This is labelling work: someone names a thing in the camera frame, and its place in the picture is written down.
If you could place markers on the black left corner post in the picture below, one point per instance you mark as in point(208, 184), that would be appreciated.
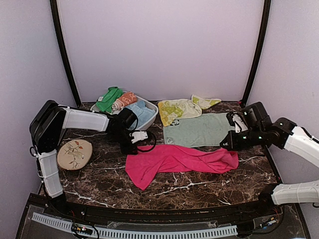
point(63, 51)

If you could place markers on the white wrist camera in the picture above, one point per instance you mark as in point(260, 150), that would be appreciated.
point(137, 136)
point(236, 121)

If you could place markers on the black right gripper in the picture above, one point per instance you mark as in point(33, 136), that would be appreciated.
point(233, 145)

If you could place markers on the pink microfibre towel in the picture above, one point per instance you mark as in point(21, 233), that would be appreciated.
point(143, 167)

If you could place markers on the grey plastic basin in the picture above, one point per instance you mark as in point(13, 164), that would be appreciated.
point(148, 104)

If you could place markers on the light blue rolled towel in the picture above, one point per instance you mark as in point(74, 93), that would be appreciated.
point(142, 112)

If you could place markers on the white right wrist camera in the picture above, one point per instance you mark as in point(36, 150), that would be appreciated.
point(236, 121)

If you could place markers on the mint green panda towel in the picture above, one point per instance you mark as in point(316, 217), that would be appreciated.
point(205, 130)

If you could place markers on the grey slotted cable duct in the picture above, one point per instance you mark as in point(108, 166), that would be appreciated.
point(133, 231)

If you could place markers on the black front table rail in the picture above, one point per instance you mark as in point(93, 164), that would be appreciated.
point(240, 213)

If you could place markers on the black right corner post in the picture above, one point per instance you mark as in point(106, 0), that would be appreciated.
point(258, 52)

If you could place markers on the round painted ceramic plate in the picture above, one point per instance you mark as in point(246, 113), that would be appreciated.
point(74, 154)

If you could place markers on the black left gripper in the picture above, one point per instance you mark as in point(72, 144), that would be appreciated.
point(128, 151)

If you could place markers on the black corner post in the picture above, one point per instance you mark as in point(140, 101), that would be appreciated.
point(258, 52)
point(63, 51)

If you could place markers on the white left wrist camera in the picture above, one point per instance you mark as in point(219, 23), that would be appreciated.
point(137, 136)

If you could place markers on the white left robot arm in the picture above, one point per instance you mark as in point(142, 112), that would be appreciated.
point(52, 119)

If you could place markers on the orange rolled towel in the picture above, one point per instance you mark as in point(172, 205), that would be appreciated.
point(126, 99)

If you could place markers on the yellow green patterned towel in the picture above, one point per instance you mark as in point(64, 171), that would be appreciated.
point(171, 110)

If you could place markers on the green rolled towel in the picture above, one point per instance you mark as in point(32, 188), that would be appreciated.
point(105, 102)

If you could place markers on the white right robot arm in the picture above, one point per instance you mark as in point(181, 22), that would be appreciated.
point(289, 136)

